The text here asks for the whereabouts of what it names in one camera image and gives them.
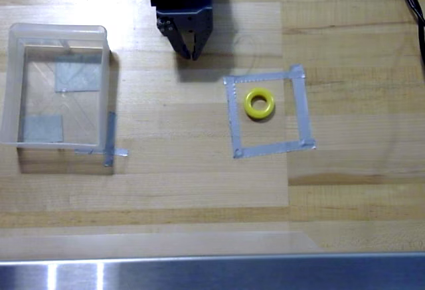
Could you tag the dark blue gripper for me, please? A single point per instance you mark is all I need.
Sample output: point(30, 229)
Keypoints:
point(186, 22)

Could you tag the clear plastic container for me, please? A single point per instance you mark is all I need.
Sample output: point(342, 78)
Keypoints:
point(13, 87)

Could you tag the grey tape patch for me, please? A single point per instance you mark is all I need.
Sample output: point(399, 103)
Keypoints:
point(43, 129)

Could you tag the shiny metal rail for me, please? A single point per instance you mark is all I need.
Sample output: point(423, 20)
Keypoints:
point(212, 271)

